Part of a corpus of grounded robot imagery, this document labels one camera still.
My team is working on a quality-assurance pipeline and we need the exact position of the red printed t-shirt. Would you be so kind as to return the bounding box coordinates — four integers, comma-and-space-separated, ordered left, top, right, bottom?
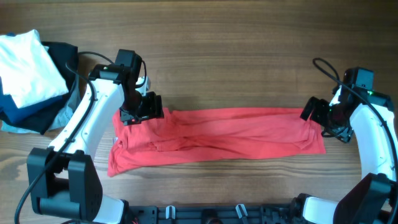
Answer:
108, 108, 326, 177

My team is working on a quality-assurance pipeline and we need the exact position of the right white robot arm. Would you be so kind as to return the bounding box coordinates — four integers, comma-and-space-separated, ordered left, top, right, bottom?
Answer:
290, 58, 397, 223

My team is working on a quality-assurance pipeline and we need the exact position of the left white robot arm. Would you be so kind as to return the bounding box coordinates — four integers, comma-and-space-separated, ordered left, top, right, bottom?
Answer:
14, 49, 164, 223

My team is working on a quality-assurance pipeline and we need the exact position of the light grey folded garment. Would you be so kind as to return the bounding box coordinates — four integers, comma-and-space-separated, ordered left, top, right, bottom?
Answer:
1, 71, 81, 134

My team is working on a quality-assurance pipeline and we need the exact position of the black folded garment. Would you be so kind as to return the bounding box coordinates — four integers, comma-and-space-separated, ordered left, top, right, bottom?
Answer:
1, 42, 81, 134

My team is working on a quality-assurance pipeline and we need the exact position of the navy blue folded garment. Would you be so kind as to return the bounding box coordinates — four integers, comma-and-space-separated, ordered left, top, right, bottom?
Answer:
1, 86, 63, 123

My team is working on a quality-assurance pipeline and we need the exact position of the white folded shirt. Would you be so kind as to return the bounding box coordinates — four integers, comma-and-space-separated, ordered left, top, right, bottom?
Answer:
1, 29, 69, 108

